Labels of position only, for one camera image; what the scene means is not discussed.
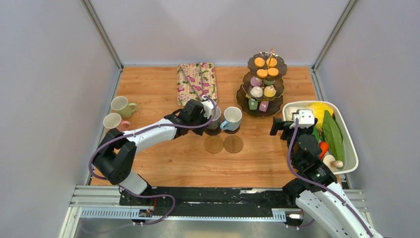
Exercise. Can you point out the white round cake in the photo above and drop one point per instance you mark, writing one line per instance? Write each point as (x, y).
(256, 92)

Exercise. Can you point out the yellow cupcake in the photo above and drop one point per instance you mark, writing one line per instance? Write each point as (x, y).
(269, 91)

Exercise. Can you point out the orange carrot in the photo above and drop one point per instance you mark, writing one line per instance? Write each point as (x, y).
(324, 148)

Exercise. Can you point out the dark round wooden coaster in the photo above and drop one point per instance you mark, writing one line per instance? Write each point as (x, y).
(213, 132)

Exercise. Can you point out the white mushroom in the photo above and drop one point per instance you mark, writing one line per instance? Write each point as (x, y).
(332, 163)

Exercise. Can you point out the grey handled mug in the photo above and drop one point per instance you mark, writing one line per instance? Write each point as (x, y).
(215, 123)

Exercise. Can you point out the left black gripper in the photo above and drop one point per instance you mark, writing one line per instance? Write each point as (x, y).
(201, 131)

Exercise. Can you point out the three-tier dark cake stand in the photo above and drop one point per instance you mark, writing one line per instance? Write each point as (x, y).
(243, 94)

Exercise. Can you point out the round biscuit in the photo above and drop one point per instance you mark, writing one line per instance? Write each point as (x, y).
(271, 62)
(273, 72)
(262, 73)
(259, 62)

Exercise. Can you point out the white oval vegetable basin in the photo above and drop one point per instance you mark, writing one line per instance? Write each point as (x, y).
(351, 160)

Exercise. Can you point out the floral rectangular tray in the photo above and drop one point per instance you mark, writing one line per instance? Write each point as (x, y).
(209, 81)

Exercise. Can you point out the purple cake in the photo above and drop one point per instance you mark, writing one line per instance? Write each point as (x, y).
(256, 82)

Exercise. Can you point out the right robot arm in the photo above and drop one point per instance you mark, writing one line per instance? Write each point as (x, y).
(315, 188)

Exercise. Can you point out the light blue handled mug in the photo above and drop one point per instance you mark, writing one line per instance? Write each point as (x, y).
(232, 118)

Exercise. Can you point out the napa cabbage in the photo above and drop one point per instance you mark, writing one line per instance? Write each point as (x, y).
(318, 108)

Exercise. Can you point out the cream mug left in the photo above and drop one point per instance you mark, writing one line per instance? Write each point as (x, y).
(115, 121)

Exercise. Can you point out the light wooden coaster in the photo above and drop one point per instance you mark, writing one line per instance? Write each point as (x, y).
(214, 144)
(233, 144)

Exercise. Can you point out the cream mug far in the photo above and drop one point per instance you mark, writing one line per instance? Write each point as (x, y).
(123, 107)

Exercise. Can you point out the green cake with panda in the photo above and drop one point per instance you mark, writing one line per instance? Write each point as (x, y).
(253, 104)

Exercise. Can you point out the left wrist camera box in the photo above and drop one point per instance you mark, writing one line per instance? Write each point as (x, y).
(209, 105)

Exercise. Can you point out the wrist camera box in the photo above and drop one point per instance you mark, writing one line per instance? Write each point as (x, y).
(209, 105)
(303, 118)

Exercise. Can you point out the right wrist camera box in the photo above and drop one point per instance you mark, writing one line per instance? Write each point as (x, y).
(303, 118)

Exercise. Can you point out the cream mug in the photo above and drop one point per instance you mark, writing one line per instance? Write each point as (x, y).
(115, 121)
(123, 107)

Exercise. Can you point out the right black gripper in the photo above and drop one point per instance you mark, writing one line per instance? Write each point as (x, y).
(277, 125)

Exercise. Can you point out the long dark green leaf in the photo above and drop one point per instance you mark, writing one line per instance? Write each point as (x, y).
(333, 136)

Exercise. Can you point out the green round cake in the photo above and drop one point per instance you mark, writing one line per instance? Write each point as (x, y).
(268, 83)

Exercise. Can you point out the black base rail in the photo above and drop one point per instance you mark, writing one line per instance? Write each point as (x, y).
(212, 201)

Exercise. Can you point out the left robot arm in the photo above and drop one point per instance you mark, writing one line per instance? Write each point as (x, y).
(113, 159)

